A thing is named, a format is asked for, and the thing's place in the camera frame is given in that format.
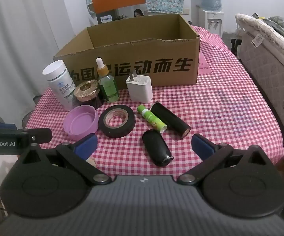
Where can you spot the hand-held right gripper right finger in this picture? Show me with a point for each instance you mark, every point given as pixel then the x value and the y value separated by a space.
pixel 202 147

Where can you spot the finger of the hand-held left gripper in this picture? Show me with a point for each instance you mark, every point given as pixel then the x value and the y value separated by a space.
pixel 3 126
pixel 41 134

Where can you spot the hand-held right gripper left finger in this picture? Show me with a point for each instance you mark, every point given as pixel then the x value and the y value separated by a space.
pixel 86 147

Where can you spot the purple plastic lid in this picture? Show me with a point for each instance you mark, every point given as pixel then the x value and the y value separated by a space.
pixel 80 123

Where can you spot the black tape roll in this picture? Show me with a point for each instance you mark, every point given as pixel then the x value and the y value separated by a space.
pixel 128 127

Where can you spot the white pill bottle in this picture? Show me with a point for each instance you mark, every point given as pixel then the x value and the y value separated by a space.
pixel 58 83

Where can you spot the green dropper bottle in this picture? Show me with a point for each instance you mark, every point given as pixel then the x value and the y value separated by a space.
pixel 108 88

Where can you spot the white charger plug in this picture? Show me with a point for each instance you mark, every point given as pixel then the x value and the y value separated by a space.
pixel 140 89

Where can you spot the brown cardboard box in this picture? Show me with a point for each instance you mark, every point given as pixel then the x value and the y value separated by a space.
pixel 144 51

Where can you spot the short black cylinder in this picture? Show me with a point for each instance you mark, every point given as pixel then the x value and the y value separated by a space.
pixel 154 147

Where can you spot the red checked tablecloth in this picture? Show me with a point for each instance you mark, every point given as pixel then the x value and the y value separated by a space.
pixel 230 103

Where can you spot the gold lid jar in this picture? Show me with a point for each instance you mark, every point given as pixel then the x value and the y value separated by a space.
pixel 86 89

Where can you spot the green lip balm tube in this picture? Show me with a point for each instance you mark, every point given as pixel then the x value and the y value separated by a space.
pixel 151 119

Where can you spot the pink paper sheet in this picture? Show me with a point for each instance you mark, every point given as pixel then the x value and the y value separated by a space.
pixel 203 65

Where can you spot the white curtain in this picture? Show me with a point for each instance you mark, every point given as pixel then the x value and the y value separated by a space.
pixel 14 41

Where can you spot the white water dispenser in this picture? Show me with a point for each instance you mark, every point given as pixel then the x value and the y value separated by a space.
pixel 214 22

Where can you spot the grey green blanket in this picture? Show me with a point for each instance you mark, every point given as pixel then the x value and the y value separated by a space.
pixel 282 25

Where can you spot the white wall socket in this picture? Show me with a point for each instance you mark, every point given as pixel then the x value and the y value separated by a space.
pixel 186 11

